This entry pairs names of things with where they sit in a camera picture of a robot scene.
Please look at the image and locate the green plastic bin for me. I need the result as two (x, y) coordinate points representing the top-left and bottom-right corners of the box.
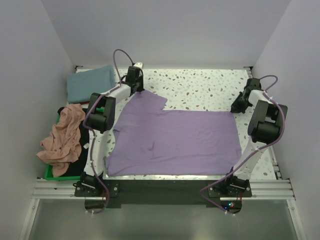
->
(44, 123), (89, 181)

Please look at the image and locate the purple t-shirt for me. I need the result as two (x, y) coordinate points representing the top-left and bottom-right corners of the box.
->
(105, 90), (242, 177)

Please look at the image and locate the folded dark red t-shirt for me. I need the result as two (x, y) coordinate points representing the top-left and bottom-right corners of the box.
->
(79, 101), (90, 105)

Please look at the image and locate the aluminium frame rail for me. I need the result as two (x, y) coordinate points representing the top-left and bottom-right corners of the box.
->
(31, 179), (296, 200)

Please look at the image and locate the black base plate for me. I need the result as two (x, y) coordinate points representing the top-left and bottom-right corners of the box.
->
(73, 180), (253, 213)

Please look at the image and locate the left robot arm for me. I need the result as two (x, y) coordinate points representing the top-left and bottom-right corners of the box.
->
(80, 62), (144, 196)

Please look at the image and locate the folded blue t-shirt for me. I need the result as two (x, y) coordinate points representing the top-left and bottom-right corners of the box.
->
(66, 65), (116, 104)

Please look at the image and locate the pink crumpled t-shirt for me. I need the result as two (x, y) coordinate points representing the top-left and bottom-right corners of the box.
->
(36, 103), (86, 177)

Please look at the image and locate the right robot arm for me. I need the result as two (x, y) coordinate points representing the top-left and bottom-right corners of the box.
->
(212, 78), (288, 197)

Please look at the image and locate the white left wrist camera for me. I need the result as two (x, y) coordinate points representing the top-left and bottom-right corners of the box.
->
(133, 62), (144, 69)

